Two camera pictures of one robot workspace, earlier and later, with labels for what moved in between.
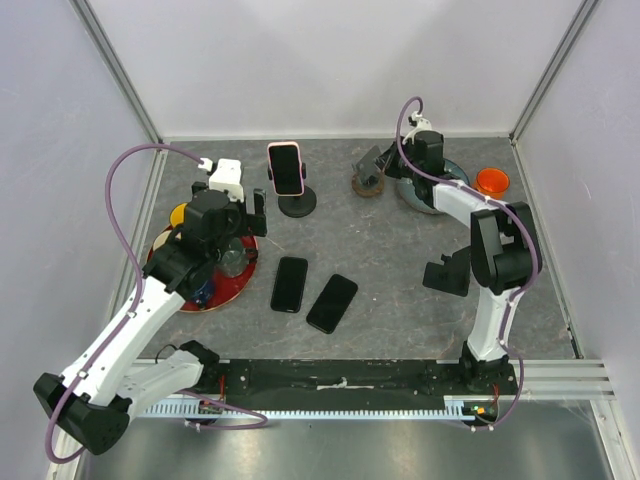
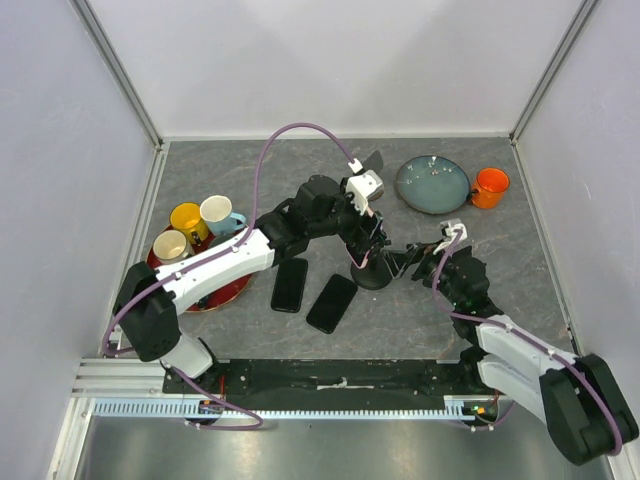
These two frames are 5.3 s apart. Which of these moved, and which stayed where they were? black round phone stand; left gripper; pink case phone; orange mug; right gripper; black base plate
Moved: black round phone stand; right gripper; left gripper; pink case phone
Stayed: black base plate; orange mug
